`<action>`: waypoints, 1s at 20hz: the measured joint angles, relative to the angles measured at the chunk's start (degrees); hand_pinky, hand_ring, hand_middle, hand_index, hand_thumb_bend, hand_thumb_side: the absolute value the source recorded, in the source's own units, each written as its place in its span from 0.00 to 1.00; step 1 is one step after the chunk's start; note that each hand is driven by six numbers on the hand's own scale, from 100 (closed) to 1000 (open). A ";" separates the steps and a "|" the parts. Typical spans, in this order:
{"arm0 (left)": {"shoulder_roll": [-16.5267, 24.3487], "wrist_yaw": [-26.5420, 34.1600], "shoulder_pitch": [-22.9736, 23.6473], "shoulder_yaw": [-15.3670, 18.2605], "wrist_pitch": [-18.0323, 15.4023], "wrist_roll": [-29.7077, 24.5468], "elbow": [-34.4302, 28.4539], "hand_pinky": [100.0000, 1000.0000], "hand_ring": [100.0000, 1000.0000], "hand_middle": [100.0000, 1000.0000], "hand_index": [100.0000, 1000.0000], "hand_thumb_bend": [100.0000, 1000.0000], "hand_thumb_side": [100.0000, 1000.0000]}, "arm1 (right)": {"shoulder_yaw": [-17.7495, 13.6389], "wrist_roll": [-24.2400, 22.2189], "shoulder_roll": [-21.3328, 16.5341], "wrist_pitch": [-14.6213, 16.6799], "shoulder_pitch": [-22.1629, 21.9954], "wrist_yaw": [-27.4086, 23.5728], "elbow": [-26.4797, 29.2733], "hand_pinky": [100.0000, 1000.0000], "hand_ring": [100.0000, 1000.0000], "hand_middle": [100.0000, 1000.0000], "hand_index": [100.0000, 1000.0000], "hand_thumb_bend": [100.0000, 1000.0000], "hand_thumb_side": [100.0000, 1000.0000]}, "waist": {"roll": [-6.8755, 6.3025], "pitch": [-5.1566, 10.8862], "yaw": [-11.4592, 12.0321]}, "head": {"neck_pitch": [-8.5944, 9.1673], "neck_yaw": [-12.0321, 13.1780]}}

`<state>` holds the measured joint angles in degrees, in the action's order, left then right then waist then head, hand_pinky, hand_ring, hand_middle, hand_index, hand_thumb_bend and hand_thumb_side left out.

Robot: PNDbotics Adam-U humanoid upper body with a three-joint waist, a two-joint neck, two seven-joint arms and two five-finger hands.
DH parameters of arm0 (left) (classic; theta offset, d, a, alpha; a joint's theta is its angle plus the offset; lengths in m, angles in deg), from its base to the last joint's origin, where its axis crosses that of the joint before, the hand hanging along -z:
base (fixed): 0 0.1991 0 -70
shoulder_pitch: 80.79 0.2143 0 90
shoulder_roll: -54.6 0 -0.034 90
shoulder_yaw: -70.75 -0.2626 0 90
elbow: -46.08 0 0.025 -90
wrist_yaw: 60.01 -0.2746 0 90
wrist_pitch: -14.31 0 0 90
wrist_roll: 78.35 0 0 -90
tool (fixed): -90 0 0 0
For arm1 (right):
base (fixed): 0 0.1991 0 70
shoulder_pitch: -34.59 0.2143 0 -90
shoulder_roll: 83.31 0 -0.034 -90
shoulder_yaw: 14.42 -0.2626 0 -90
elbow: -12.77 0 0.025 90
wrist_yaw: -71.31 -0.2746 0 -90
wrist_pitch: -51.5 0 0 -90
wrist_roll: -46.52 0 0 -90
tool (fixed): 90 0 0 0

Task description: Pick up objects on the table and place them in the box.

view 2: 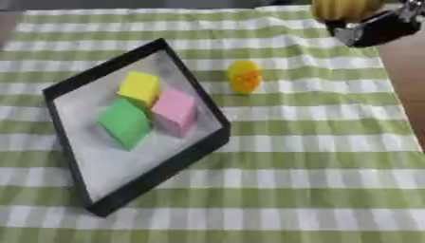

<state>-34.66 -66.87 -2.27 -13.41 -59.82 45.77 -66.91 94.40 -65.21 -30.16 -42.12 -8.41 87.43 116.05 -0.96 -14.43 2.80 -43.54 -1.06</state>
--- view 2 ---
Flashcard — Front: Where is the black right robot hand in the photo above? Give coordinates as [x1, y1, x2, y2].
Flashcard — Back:
[323, 0, 425, 49]

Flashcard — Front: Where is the yellow ribbed toy fruit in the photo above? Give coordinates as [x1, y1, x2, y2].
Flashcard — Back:
[310, 0, 385, 24]

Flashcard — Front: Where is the black box with white inside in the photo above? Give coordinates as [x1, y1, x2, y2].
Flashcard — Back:
[41, 37, 232, 218]

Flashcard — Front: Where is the yellow orange toy fruit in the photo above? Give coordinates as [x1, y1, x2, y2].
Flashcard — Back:
[224, 60, 263, 95]

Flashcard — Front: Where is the pink cube block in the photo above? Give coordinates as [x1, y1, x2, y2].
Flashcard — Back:
[149, 86, 199, 139]

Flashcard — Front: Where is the yellow cube block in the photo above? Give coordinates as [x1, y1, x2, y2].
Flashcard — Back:
[116, 69, 163, 108]

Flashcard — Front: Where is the green cube block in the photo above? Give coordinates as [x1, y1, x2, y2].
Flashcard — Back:
[96, 98, 153, 152]

